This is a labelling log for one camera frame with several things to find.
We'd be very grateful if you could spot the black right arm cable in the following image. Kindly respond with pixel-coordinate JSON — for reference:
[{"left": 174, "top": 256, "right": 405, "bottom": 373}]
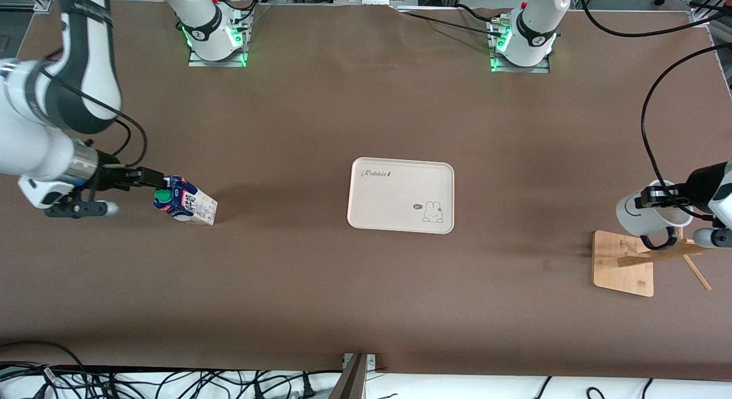
[{"left": 43, "top": 67, "right": 149, "bottom": 168}]

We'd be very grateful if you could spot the wooden mug rack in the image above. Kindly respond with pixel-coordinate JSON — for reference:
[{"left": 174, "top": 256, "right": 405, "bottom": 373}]
[{"left": 592, "top": 228, "right": 713, "bottom": 298}]

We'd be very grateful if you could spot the black base cable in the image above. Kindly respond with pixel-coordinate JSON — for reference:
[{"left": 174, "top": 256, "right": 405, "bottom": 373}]
[
  {"left": 397, "top": 10, "right": 504, "bottom": 38},
  {"left": 455, "top": 3, "right": 510, "bottom": 23}
]

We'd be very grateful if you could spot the cream tray with rabbit print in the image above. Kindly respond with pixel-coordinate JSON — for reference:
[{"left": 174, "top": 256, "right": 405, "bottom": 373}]
[{"left": 347, "top": 157, "right": 455, "bottom": 235}]

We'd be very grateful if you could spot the white smiley mug black handle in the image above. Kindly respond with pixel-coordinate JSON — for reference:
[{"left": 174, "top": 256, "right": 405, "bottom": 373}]
[{"left": 616, "top": 185, "right": 695, "bottom": 251}]

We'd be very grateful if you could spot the blue milk carton green cap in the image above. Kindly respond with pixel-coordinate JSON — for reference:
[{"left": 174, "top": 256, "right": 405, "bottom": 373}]
[{"left": 153, "top": 176, "right": 218, "bottom": 226}]

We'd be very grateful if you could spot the aluminium profile beam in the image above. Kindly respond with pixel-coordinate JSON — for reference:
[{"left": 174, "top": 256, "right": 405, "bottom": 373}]
[{"left": 329, "top": 353, "right": 377, "bottom": 399}]

